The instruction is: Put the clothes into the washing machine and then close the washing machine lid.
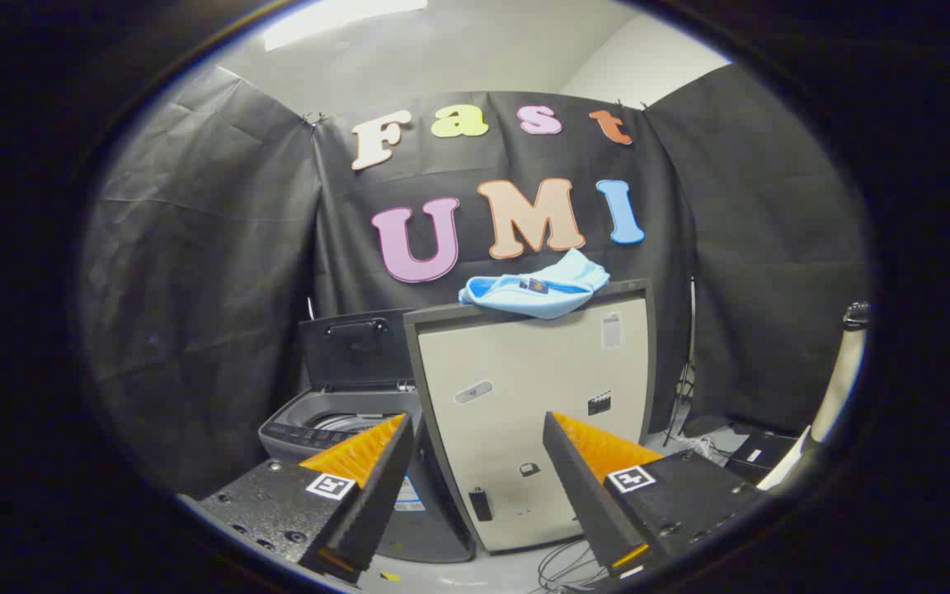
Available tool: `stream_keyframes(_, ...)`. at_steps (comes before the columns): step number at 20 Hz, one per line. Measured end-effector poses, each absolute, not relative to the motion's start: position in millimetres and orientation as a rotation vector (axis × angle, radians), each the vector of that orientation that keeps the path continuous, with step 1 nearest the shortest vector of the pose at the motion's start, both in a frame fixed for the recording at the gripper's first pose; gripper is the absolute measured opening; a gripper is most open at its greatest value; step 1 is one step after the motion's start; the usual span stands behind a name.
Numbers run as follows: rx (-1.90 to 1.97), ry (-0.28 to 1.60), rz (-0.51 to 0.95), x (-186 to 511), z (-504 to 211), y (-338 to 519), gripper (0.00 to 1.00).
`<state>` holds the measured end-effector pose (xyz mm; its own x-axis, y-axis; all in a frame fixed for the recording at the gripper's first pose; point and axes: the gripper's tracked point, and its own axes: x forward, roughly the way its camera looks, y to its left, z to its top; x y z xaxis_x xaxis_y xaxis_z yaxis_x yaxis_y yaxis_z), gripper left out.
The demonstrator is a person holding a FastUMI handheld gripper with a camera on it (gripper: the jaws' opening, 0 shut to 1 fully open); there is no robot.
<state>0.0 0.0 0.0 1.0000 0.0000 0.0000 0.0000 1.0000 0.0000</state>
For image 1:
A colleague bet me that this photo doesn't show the white pole with black knob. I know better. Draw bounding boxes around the white pole with black knob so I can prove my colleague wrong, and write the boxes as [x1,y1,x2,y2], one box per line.
[760,302,872,493]

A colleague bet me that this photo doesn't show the thin floor cables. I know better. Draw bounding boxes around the thin floor cables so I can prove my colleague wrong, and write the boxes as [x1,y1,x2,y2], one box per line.
[537,540,609,593]

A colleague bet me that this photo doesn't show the thin black tripod stand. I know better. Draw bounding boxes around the thin black tripod stand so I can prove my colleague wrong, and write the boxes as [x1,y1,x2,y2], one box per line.
[663,276,700,448]

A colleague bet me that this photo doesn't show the light blue cloth garment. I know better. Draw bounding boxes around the light blue cloth garment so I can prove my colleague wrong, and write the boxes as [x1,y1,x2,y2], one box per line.
[459,248,611,320]

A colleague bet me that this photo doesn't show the white cabinet with grey frame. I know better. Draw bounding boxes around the white cabinet with grey frame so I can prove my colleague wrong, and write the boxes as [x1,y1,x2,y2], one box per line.
[403,279,657,554]

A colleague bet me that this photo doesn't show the grey washing machine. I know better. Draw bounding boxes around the grey washing machine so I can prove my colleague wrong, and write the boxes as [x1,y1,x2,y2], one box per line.
[258,386,476,564]

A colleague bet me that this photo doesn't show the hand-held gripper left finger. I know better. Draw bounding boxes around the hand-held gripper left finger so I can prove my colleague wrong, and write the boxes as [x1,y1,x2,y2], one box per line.
[181,412,416,585]

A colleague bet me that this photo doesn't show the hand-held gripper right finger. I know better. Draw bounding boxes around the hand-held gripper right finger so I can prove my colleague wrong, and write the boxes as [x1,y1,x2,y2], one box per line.
[543,411,773,580]

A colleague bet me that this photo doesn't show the bundle of white cables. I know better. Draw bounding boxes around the bundle of white cables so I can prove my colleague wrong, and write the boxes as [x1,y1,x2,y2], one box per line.
[665,433,736,468]

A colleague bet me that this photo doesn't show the black floor box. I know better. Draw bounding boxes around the black floor box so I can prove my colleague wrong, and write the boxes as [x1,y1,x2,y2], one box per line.
[722,429,803,488]

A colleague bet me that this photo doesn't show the black backdrop cloth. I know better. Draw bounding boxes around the black backdrop cloth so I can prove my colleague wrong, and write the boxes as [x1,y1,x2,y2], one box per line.
[79,64,870,500]

